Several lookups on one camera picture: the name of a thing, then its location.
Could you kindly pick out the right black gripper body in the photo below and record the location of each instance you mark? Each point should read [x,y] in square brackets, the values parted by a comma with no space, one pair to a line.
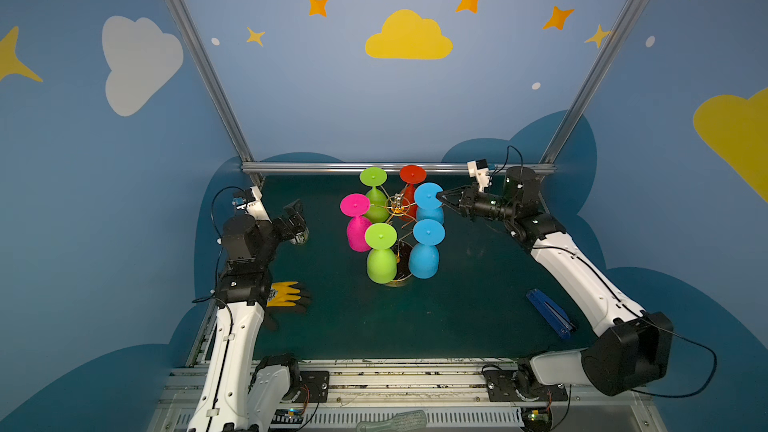
[469,202]

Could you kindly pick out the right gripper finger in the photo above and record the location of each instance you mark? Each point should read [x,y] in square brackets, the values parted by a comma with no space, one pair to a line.
[461,203]
[457,193]

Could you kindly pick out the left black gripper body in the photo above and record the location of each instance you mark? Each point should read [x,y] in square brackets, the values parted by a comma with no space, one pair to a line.
[291,219]

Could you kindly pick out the blue wine glass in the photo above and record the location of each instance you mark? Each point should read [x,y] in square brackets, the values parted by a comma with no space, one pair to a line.
[429,207]
[424,258]

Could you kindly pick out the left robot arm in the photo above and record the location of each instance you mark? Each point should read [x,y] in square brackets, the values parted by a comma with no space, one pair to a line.
[236,395]

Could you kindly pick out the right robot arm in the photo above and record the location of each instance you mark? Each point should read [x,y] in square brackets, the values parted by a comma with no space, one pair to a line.
[632,347]

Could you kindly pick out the red wine glass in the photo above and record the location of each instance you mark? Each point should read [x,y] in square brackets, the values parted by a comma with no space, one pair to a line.
[412,176]

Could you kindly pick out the pink wine glass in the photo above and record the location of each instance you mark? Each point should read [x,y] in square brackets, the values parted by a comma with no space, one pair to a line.
[355,206]

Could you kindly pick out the back green wine glass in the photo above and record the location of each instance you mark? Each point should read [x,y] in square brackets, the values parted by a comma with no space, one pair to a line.
[374,178]

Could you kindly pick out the green wine glass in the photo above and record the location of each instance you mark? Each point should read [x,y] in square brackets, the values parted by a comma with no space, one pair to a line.
[374,178]
[381,260]

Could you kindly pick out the front green wine glass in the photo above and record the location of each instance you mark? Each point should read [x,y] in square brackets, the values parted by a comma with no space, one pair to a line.
[381,260]

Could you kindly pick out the silver tin can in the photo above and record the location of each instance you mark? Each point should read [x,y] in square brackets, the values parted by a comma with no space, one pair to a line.
[300,237]

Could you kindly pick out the yellow black work glove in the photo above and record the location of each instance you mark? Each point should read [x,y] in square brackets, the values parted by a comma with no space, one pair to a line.
[289,296]

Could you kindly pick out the blue stapler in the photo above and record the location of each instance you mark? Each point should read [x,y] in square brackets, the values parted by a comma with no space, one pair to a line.
[552,313]

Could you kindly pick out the left circuit board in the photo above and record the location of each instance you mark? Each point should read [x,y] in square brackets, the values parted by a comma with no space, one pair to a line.
[291,418]

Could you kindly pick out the circuit board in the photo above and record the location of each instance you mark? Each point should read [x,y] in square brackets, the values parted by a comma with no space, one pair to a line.
[536,420]
[291,418]

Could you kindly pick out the right circuit board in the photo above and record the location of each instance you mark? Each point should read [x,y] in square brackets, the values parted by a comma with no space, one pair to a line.
[536,420]

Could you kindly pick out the clear plastic bottle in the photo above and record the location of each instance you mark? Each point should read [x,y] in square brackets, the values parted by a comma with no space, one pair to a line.
[401,422]

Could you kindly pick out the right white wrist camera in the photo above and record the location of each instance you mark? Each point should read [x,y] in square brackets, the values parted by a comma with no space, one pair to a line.
[479,170]

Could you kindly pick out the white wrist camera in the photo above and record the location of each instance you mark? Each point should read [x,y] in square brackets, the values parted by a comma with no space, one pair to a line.
[479,170]
[250,202]

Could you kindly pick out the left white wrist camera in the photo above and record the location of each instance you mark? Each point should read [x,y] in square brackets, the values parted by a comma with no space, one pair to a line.
[250,202]

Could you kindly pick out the gold wire glass rack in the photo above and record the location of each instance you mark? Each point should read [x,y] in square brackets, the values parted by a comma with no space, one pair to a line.
[405,241]

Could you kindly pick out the back frame bar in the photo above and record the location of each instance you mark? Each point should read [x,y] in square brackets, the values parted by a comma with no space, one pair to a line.
[345,168]

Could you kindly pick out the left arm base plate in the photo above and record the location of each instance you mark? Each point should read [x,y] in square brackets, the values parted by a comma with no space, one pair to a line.
[314,384]

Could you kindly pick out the aluminium rail base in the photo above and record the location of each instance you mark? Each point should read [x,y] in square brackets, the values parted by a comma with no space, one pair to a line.
[452,392]

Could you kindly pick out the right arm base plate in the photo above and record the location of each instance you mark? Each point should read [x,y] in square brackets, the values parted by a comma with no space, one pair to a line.
[512,386]

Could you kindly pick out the right frame post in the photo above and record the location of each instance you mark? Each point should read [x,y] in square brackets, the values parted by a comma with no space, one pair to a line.
[622,27]

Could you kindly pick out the frame post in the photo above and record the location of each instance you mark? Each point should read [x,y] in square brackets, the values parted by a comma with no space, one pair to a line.
[622,27]
[183,20]

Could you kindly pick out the left frame post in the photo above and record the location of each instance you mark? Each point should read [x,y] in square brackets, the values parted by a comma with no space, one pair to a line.
[183,20]

